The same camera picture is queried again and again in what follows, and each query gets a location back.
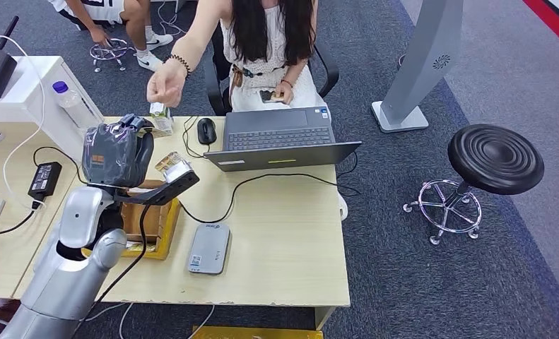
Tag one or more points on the grey standing kiosk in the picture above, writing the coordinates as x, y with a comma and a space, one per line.
424, 56

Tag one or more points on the person's phone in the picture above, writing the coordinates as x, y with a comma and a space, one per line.
266, 96

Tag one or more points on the wooden card organiser box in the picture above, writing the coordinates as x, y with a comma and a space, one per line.
153, 224

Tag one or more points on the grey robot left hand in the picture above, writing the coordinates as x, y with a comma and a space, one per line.
115, 154

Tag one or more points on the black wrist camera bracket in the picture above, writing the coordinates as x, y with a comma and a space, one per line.
166, 191

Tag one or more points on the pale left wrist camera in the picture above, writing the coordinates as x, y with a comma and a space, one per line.
178, 170

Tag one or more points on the grey card reader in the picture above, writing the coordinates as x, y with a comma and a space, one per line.
209, 249

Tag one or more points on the clear water bottle blue cap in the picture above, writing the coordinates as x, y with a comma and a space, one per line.
75, 110

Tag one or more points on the small drink carton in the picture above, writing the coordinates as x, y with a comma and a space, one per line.
163, 122

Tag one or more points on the chrome stool base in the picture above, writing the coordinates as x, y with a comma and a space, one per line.
102, 51

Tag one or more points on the black office chair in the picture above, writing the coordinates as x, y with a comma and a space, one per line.
213, 93

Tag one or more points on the grey laptop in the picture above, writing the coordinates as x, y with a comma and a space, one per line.
281, 138

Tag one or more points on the black power adapter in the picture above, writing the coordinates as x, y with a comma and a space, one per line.
45, 180

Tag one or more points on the person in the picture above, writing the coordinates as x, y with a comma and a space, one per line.
270, 56
101, 9

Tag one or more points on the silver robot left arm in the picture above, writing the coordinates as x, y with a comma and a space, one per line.
78, 215

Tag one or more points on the black round stool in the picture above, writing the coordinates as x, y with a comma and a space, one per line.
494, 159

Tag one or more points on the white desk partition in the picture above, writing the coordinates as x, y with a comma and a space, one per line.
26, 112

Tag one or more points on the black computer mouse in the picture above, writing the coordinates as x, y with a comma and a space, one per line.
206, 131

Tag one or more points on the hotel key card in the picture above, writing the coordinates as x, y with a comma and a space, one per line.
141, 247
167, 162

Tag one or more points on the person's left forearm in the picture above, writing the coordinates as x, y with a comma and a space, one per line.
298, 70

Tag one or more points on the yellow floor tape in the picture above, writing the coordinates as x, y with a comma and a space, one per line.
260, 333

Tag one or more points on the person's left hand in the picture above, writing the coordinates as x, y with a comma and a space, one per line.
284, 93

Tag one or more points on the person's right forearm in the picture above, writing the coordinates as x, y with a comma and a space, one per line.
192, 42

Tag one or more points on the person's right hand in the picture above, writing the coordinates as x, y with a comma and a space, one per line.
166, 89

